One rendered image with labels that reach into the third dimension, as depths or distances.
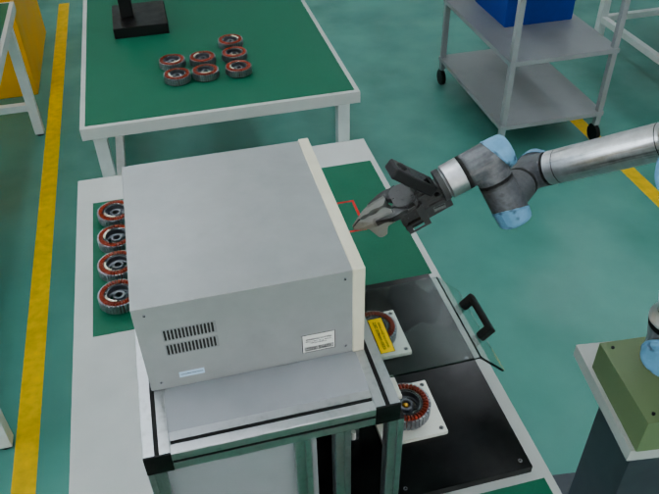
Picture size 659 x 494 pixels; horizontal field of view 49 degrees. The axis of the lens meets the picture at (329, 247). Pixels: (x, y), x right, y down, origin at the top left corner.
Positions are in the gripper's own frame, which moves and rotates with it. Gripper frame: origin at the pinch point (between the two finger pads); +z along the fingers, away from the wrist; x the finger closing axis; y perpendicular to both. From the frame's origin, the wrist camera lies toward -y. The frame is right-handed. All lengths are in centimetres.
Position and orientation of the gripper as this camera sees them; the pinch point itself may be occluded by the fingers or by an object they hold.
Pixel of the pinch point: (357, 222)
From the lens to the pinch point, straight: 152.0
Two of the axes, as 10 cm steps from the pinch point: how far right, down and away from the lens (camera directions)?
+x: -2.5, -6.1, 7.5
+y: 4.3, 6.2, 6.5
